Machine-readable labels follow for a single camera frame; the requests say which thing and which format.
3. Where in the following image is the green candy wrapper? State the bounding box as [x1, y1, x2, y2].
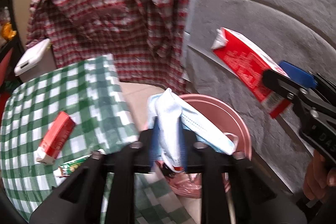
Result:
[53, 155, 90, 177]

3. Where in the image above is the green checkered tablecloth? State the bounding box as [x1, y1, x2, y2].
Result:
[1, 54, 193, 223]

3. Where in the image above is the white face mask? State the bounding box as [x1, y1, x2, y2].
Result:
[147, 88, 236, 173]

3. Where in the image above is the black metal shelf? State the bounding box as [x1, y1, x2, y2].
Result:
[1, 0, 22, 86]

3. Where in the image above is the red plaid shirt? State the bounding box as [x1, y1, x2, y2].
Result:
[26, 0, 189, 94]

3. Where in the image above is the red toothpaste box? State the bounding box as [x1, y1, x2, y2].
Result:
[36, 111, 76, 165]

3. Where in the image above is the red white carton box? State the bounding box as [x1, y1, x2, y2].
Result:
[211, 27, 290, 118]

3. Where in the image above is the person right hand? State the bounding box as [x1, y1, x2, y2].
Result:
[303, 150, 335, 200]

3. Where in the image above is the grey fabric cover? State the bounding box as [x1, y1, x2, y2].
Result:
[184, 0, 335, 193]

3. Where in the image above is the pink trash bin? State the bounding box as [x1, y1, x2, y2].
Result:
[154, 93, 253, 198]

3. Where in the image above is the white lidded bin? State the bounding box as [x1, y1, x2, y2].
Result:
[14, 39, 56, 83]

